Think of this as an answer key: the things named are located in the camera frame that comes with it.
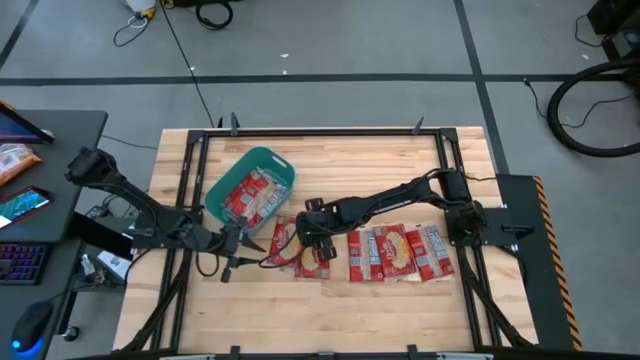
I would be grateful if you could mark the black desk caster wheel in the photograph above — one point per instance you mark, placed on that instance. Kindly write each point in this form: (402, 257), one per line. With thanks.
(71, 333)

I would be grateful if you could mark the black backlit keyboard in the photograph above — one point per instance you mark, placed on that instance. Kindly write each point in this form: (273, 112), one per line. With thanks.
(22, 262)

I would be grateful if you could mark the red popcorn bag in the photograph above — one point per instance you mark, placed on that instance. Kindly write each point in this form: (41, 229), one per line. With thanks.
(356, 255)
(251, 220)
(395, 250)
(247, 192)
(282, 240)
(430, 252)
(311, 269)

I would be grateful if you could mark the black computer mouse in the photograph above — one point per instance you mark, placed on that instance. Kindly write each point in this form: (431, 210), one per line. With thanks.
(31, 325)

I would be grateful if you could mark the small white bottle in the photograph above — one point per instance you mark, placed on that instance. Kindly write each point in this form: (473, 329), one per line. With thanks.
(87, 265)

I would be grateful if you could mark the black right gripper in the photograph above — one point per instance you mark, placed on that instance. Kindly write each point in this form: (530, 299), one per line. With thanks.
(315, 225)

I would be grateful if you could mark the black desk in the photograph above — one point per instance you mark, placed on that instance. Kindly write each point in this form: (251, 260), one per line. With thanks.
(65, 200)

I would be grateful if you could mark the tilted computer screen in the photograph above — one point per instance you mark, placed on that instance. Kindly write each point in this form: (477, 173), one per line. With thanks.
(15, 130)

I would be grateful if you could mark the small white box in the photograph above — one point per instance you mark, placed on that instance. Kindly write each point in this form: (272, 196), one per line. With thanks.
(114, 262)

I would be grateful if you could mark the smartphone with lit screen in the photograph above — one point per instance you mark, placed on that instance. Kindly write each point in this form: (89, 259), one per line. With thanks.
(22, 205)

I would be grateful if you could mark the teal plastic basket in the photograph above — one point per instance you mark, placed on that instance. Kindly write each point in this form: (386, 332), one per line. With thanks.
(223, 192)

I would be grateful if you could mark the black equipment case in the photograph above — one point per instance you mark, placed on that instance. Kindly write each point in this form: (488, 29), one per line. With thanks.
(620, 15)

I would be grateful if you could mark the black metal table frame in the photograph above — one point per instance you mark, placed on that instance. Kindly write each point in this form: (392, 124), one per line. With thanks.
(325, 132)

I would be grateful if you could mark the orange snack bag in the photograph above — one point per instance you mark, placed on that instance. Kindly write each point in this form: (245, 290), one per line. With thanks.
(15, 162)

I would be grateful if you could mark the black floor plate hazard stripe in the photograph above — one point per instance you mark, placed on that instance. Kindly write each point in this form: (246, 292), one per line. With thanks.
(540, 280)

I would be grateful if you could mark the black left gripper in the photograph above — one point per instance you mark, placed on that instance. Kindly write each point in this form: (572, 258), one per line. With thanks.
(232, 245)

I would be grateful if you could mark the white round container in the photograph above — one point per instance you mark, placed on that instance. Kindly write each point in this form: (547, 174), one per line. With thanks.
(140, 4)

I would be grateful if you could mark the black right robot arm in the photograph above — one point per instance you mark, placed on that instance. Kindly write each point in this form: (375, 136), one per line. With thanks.
(390, 200)

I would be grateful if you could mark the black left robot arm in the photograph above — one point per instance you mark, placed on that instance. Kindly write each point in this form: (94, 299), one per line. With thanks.
(165, 225)

